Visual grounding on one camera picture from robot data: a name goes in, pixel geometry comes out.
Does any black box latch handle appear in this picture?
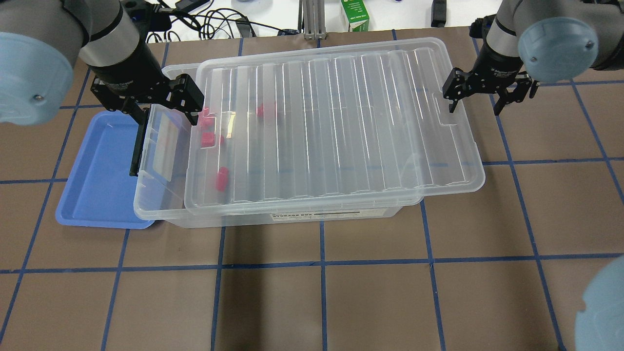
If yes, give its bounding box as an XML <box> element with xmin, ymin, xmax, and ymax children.
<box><xmin>129</xmin><ymin>119</ymin><xmax>148</xmax><ymax>177</ymax></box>

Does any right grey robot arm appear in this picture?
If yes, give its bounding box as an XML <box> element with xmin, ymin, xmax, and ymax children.
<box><xmin>443</xmin><ymin>0</ymin><xmax>624</xmax><ymax>114</ymax></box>

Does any red block lower pair back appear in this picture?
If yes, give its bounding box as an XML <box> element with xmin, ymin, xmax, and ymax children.
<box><xmin>198</xmin><ymin>113</ymin><xmax>216</xmax><ymax>130</ymax></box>

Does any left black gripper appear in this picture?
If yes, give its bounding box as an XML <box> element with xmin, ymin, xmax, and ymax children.
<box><xmin>91</xmin><ymin>74</ymin><xmax>205</xmax><ymax>128</ymax></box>

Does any blue plastic tray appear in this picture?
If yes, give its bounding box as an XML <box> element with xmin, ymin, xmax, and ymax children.
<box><xmin>55</xmin><ymin>111</ymin><xmax>154</xmax><ymax>230</ymax></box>

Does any clear plastic storage box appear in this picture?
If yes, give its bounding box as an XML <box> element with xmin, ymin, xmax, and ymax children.
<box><xmin>134</xmin><ymin>63</ymin><xmax>425</xmax><ymax>228</ymax></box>

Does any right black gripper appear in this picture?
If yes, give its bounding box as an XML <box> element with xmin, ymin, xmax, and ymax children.
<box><xmin>443</xmin><ymin>67</ymin><xmax>540</xmax><ymax>116</ymax></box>

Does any green white carton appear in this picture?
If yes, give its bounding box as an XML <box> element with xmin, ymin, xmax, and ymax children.
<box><xmin>340</xmin><ymin>0</ymin><xmax>371</xmax><ymax>33</ymax></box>

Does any clear plastic box lid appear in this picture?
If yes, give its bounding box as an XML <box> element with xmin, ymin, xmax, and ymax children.
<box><xmin>184</xmin><ymin>38</ymin><xmax>485</xmax><ymax>216</ymax></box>

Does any aluminium frame post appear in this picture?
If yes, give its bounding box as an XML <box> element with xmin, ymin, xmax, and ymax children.
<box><xmin>298</xmin><ymin>0</ymin><xmax>327</xmax><ymax>40</ymax></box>

